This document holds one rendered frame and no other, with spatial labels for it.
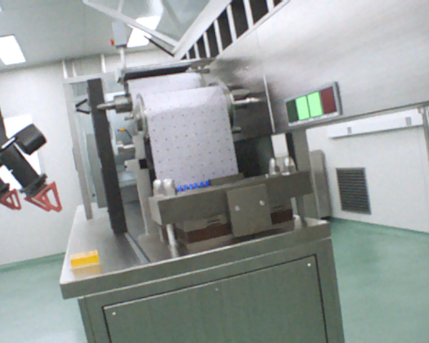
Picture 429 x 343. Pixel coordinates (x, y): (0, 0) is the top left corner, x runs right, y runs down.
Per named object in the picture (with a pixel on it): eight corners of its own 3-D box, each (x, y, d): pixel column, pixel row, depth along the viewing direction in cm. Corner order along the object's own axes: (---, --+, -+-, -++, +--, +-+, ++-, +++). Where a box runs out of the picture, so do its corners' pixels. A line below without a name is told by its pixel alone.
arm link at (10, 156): (-7, 155, 112) (-4, 153, 108) (13, 139, 116) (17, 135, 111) (10, 175, 115) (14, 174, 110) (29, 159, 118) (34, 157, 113)
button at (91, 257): (72, 264, 115) (70, 254, 115) (98, 258, 117) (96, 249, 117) (71, 269, 108) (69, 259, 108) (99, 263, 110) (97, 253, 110)
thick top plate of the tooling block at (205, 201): (152, 219, 123) (148, 197, 123) (287, 191, 134) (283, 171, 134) (161, 225, 108) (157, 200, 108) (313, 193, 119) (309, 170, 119)
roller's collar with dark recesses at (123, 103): (115, 115, 158) (112, 97, 158) (132, 112, 160) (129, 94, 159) (117, 113, 152) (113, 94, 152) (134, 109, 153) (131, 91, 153)
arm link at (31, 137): (-19, 135, 112) (-15, 131, 105) (15, 110, 118) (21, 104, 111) (10, 171, 116) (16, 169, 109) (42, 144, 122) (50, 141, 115)
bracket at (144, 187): (137, 239, 138) (119, 139, 137) (158, 234, 140) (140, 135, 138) (140, 242, 133) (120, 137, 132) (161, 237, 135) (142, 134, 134)
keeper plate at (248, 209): (232, 235, 113) (224, 191, 112) (269, 227, 116) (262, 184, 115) (235, 237, 110) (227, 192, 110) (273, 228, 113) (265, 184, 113)
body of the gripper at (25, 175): (40, 180, 121) (23, 158, 119) (50, 178, 113) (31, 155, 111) (22, 195, 118) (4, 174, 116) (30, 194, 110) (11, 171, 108)
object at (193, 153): (160, 197, 128) (148, 131, 127) (239, 181, 135) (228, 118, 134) (160, 197, 128) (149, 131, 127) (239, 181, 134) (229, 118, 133)
